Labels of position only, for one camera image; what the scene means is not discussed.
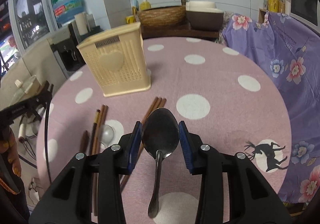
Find black gold-band chopstick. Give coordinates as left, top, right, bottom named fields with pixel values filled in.
left=89, top=109, right=100, bottom=155

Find purple floral cloth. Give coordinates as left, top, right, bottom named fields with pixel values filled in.
left=221, top=12, right=319, bottom=203

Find yellow soap bottle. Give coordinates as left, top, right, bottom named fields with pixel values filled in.
left=139, top=0, right=151, bottom=11

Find white paper towel roll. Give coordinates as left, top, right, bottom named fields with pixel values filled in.
left=74, top=12, right=88, bottom=35

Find left hand yellow nails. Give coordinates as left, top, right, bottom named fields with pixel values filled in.
left=1, top=127, right=22, bottom=177

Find beige plastic utensil holder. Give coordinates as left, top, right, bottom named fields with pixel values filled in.
left=77, top=22, right=151, bottom=97

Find dark metal spoon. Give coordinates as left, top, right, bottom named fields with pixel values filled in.
left=142, top=108, right=179, bottom=219

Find brown cream rice cooker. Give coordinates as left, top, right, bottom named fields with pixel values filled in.
left=185, top=1, right=224, bottom=32

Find yellow mug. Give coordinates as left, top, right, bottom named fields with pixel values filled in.
left=125, top=15, right=136, bottom=24

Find black cable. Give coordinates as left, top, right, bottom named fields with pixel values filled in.
left=43, top=89, right=54, bottom=185

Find window with frame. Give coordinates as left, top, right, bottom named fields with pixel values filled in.
left=8, top=0, right=59, bottom=54

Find translucent plastic spoon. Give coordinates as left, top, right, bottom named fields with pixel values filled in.
left=99, top=125, right=114, bottom=148

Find white microwave oven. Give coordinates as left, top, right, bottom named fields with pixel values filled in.
left=290, top=0, right=319, bottom=34

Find woven brown basin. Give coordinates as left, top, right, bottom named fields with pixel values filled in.
left=137, top=6, right=186, bottom=28

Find black water dispenser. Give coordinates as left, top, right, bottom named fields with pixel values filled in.
left=47, top=20, right=85, bottom=78

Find dark wooden spoon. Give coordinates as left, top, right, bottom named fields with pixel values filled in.
left=79, top=130, right=89, bottom=154

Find pink polka dot tablecloth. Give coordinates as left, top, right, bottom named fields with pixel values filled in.
left=37, top=38, right=291, bottom=223

